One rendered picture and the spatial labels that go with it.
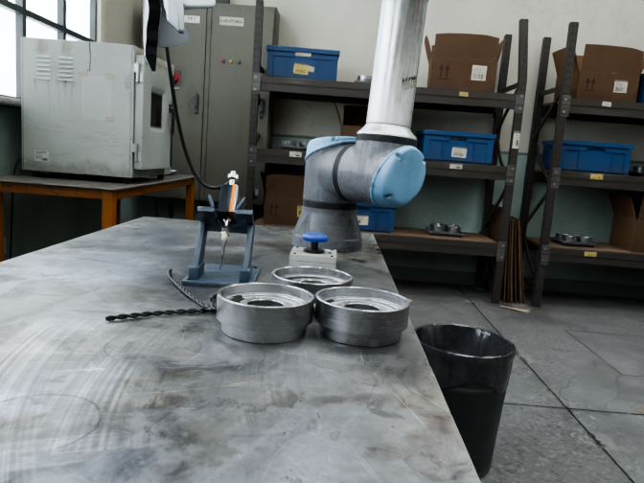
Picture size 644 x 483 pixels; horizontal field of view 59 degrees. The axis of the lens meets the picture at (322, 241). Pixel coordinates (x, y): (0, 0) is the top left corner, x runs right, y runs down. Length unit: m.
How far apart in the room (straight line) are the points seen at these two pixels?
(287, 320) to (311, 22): 4.28
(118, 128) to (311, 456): 2.59
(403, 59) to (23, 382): 0.83
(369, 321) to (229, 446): 0.24
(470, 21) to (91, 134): 3.09
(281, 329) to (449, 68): 3.76
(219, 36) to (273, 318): 4.08
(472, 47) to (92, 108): 2.58
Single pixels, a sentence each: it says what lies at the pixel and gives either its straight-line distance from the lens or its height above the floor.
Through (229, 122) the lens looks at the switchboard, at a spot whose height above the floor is 1.18.
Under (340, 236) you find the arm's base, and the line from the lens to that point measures 1.15.
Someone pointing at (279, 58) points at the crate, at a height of 1.63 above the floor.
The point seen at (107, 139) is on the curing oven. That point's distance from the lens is 2.92.
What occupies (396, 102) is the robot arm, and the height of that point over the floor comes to 1.10.
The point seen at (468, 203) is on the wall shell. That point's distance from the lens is 4.78.
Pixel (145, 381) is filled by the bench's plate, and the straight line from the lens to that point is 0.50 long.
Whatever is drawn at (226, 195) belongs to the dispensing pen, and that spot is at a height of 0.92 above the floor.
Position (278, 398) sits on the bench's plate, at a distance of 0.47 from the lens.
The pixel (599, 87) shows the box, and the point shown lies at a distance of 4.53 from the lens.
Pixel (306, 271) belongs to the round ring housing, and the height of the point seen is 0.83.
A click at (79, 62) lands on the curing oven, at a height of 1.33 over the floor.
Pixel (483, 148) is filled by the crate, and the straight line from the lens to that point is 4.28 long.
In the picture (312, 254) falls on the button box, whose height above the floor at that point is 0.85.
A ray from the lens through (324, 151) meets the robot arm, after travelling 1.15.
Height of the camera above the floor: 1.00
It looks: 9 degrees down
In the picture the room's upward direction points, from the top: 4 degrees clockwise
